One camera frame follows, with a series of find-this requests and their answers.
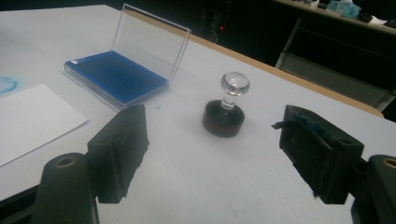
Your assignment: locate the blue ink pad clear case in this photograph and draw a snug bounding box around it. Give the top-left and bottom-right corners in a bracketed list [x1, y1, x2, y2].
[64, 3, 191, 110]

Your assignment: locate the white paper sheet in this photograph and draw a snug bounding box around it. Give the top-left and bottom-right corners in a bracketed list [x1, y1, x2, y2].
[0, 83, 89, 167]

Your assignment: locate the white-framed desk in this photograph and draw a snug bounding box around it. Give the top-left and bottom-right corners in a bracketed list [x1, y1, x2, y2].
[274, 0, 396, 113]

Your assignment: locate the teal lumpy object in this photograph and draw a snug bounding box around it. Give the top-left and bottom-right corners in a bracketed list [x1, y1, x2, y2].
[326, 0, 362, 19]

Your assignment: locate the black stamp with clear knob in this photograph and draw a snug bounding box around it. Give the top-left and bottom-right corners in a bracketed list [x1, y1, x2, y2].
[202, 72, 251, 138]

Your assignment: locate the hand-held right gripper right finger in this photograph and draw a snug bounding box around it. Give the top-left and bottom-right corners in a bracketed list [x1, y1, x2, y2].
[271, 105, 365, 205]

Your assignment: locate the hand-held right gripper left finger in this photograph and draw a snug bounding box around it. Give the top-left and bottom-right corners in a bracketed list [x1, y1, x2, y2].
[87, 104, 150, 204]

